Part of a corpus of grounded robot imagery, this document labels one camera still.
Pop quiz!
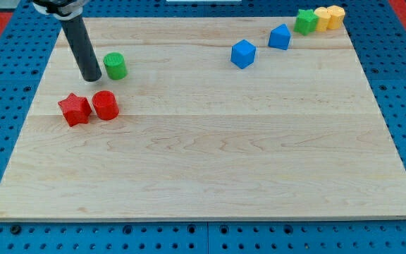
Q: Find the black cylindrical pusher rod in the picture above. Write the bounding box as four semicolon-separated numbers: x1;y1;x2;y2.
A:
61;15;102;82

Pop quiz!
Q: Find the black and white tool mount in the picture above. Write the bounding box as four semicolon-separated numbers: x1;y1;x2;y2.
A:
32;0;90;20

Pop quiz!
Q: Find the green cylinder block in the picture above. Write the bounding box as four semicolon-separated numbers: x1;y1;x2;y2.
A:
103;52;128;80

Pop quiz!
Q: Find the light wooden board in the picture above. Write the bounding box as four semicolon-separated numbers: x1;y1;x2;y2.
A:
0;17;406;222

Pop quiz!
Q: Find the red cylinder block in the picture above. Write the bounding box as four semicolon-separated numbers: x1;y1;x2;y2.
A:
92;90;119;121

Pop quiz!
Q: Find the red star block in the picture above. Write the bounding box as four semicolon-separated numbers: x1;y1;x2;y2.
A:
58;93;92;127

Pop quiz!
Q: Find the blue cube block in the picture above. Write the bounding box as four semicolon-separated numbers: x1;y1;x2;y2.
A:
230;40;257;69

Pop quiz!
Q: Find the blue pentagon block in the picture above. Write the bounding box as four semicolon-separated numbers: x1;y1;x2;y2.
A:
268;24;291;50

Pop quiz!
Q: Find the green star block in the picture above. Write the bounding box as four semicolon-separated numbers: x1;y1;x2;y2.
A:
294;9;319;35

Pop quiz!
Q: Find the yellow heart block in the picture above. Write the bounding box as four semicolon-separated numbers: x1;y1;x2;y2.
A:
314;6;331;32

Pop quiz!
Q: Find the yellow hexagon block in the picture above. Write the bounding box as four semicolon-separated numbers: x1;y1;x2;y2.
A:
327;5;345;30

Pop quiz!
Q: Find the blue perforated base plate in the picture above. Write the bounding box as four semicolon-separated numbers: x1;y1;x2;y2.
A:
0;1;406;253

